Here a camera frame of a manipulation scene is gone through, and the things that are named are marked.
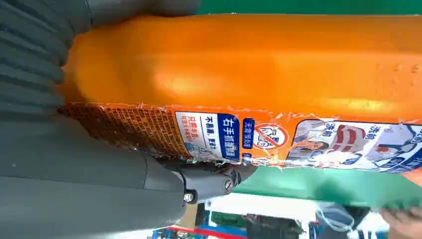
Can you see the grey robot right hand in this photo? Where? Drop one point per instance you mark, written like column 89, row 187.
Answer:
column 66, row 184

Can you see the person's right hand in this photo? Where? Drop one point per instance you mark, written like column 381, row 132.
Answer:
column 404, row 226

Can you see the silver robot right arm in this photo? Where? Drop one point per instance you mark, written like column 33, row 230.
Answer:
column 29, row 56

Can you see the navy blue pouch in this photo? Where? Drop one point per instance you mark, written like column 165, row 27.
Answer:
column 361, row 214

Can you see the black remote controller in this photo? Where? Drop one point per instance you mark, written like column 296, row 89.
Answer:
column 273, row 229

